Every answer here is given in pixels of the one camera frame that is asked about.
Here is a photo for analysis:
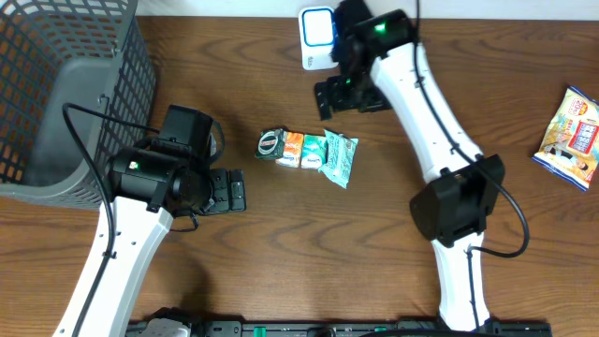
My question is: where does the teal small snack packet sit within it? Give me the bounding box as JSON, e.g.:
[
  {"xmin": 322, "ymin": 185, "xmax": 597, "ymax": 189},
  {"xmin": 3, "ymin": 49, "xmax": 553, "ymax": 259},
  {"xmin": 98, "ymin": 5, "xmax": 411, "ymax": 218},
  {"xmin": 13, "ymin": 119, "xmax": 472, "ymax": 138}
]
[{"xmin": 300, "ymin": 135, "xmax": 327, "ymax": 169}]

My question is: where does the white barcode scanner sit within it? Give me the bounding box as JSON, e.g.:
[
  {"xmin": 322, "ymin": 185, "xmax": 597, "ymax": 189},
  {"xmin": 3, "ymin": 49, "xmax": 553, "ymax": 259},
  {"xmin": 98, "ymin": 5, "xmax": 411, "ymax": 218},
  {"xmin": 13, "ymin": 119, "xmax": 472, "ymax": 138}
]
[{"xmin": 298, "ymin": 6, "xmax": 338, "ymax": 71}]

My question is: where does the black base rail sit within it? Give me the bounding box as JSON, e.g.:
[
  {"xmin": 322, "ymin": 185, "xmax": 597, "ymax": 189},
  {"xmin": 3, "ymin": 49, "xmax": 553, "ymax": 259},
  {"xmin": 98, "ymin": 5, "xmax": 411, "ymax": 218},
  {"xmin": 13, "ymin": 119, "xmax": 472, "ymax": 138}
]
[{"xmin": 125, "ymin": 317, "xmax": 553, "ymax": 337}]

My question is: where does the large beige snack bag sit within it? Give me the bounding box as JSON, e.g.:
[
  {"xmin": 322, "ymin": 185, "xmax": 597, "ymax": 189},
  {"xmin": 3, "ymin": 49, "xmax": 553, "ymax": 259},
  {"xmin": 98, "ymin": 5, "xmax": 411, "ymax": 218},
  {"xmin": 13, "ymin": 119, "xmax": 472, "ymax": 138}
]
[{"xmin": 532, "ymin": 86, "xmax": 598, "ymax": 192}]

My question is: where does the dark green round-logo packet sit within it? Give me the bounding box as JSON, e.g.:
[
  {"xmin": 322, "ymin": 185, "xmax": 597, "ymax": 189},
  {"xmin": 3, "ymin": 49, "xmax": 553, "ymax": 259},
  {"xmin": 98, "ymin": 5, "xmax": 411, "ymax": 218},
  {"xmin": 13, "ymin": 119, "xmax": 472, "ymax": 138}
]
[{"xmin": 255, "ymin": 128, "xmax": 287, "ymax": 160}]

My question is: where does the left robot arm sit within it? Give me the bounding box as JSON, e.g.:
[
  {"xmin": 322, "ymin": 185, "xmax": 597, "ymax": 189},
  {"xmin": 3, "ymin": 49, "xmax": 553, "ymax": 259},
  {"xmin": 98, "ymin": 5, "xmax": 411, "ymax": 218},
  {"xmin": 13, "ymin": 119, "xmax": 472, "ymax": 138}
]
[{"xmin": 55, "ymin": 103, "xmax": 247, "ymax": 336}]

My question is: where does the light green snack packet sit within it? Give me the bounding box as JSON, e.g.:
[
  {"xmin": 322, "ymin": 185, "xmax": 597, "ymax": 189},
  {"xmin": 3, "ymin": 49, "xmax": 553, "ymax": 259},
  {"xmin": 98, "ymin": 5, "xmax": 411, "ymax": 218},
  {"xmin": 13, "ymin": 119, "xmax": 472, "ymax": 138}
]
[{"xmin": 318, "ymin": 130, "xmax": 359, "ymax": 189}]

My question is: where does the dark grey mesh plastic basket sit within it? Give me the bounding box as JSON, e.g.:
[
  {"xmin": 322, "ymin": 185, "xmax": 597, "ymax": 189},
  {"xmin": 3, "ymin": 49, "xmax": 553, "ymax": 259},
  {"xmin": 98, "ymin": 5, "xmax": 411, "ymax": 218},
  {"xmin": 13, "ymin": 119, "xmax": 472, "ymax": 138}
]
[{"xmin": 1, "ymin": 0, "xmax": 156, "ymax": 209}]

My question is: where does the orange small snack packet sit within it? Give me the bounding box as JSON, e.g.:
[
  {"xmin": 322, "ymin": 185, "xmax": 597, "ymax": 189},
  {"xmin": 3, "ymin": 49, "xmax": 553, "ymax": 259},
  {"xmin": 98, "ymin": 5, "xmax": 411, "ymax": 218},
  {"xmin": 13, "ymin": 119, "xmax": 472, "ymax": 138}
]
[{"xmin": 275, "ymin": 132, "xmax": 304, "ymax": 168}]

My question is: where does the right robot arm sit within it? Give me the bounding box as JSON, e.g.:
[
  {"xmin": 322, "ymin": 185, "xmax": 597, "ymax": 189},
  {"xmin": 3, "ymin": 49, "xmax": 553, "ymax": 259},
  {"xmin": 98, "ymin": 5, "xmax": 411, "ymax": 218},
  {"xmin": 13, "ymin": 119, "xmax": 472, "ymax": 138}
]
[{"xmin": 314, "ymin": 1, "xmax": 504, "ymax": 331}]

